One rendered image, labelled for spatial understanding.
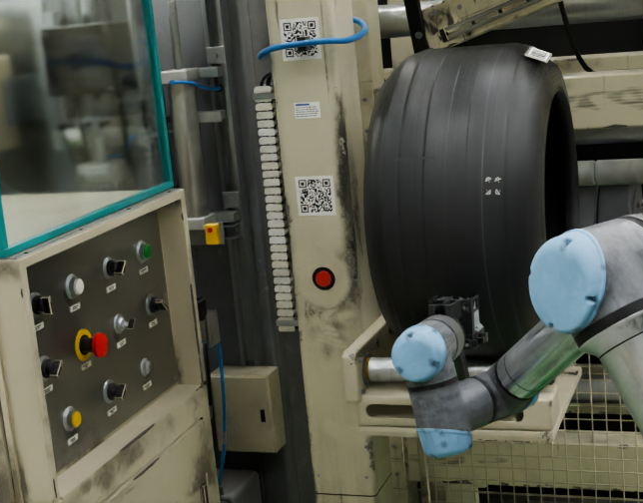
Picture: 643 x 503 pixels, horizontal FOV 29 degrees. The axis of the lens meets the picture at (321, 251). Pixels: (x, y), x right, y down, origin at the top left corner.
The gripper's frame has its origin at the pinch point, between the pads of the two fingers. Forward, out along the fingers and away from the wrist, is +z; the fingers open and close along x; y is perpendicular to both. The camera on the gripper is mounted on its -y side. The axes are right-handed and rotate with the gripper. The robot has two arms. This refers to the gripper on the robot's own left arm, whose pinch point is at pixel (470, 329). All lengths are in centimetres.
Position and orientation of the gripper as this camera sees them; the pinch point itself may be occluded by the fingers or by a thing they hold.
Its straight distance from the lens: 212.7
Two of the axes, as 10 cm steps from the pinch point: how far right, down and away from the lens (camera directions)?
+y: -0.5, -9.9, -1.0
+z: 3.4, -1.1, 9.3
